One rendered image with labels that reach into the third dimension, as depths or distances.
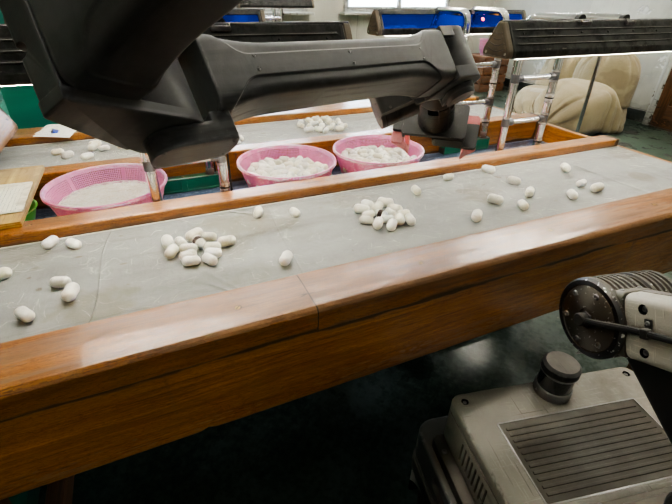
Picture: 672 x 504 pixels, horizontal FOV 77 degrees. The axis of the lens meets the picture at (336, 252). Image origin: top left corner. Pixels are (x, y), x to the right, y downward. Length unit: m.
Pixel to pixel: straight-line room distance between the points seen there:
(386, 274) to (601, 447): 0.50
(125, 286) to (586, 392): 0.90
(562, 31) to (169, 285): 0.97
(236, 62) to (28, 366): 0.45
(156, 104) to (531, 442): 0.80
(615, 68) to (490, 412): 4.38
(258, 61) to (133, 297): 0.47
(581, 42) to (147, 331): 1.06
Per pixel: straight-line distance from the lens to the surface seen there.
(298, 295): 0.64
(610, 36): 1.28
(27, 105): 3.58
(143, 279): 0.78
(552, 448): 0.90
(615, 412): 1.02
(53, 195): 1.18
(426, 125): 0.71
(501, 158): 1.31
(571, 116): 3.76
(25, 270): 0.90
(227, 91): 0.36
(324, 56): 0.43
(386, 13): 1.52
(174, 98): 0.34
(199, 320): 0.62
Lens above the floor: 1.16
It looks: 32 degrees down
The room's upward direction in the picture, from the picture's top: 1 degrees clockwise
